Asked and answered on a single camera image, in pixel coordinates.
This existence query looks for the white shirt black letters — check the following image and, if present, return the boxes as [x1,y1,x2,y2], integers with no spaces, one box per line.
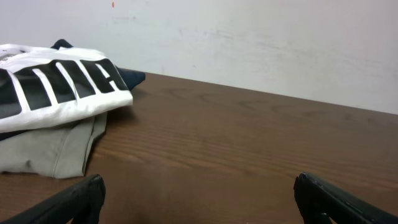
[1,44,133,133]

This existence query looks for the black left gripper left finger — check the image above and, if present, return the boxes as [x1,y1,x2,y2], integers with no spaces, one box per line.
[2,174,106,224]

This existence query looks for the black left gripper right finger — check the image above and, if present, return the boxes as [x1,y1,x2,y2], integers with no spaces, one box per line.
[294,172,397,224]

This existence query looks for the navy blue folded garment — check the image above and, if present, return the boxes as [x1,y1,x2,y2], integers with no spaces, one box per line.
[1,39,146,140]

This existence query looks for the grey beige folded garment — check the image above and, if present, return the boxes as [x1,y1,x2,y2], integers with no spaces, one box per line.
[1,113,107,179]

